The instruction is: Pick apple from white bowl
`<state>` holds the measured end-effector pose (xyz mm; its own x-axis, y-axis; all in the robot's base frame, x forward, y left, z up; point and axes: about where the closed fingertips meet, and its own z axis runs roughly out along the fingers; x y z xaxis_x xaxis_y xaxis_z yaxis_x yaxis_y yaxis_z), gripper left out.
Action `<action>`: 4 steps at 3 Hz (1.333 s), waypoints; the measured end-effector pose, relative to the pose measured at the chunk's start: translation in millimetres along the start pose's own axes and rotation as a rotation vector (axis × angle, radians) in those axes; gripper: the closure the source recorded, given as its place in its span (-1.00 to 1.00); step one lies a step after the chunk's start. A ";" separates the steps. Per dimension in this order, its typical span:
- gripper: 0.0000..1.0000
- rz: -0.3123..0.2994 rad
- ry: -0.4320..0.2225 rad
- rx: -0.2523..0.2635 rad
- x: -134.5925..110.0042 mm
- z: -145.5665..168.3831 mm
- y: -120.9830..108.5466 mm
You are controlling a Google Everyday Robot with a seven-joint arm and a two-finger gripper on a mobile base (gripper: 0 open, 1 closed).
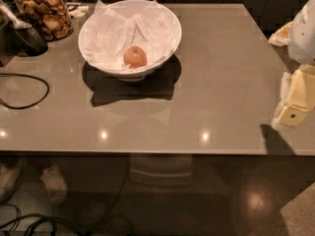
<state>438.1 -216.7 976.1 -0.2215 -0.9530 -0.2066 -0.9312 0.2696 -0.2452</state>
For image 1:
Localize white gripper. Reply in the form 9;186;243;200
272;0;315;128

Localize orange apple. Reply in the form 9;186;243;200
123;46;148;69

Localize black mat under bowl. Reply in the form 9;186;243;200
82;62;181;106

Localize white bowl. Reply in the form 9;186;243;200
78;0;183;83

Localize yellow cloth at table edge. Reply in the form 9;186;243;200
268;22;292;47

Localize white paper liner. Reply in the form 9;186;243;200
82;0;178;72

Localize small white items on table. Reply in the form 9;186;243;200
67;5;90;19

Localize white shoe right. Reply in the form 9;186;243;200
40;164;67;206

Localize white shoe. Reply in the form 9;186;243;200
40;164;67;206
0;164;21;202

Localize glass jar of dried chips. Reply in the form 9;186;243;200
14;0;73;41

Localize black round appliance base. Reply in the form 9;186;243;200
14;28;48;56

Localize white shoe left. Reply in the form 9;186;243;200
0;164;21;202

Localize black cables on floor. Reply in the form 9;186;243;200
0;203;132;236

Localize silver spoon handle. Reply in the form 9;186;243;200
0;0;32;30

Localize black cable loop on table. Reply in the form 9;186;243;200
0;72;50;110

